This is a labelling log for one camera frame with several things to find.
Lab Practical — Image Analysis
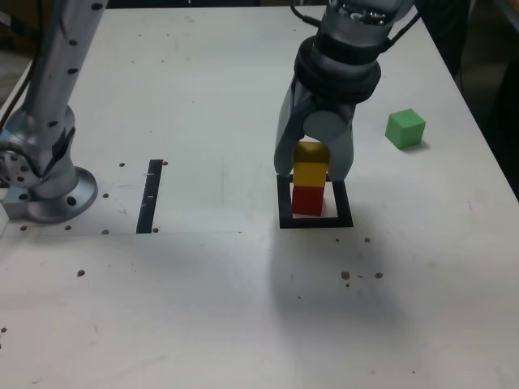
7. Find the yellow cube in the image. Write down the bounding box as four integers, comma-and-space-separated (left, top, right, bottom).
292, 142, 330, 188

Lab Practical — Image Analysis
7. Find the red cube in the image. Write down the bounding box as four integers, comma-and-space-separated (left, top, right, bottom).
290, 184, 325, 217

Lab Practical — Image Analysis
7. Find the black tape strip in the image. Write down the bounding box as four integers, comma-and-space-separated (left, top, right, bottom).
135, 159, 164, 235

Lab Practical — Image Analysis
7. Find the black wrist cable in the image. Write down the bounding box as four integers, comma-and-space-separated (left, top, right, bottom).
289, 0, 325, 28
384, 11, 422, 46

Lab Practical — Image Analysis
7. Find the green cube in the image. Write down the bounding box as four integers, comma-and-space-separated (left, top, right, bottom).
384, 108, 427, 151

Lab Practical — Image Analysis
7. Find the black tape square outline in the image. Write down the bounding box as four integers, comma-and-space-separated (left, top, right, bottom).
277, 173, 354, 230

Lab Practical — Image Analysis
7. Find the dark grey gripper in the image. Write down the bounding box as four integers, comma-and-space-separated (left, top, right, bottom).
273, 76, 354, 182

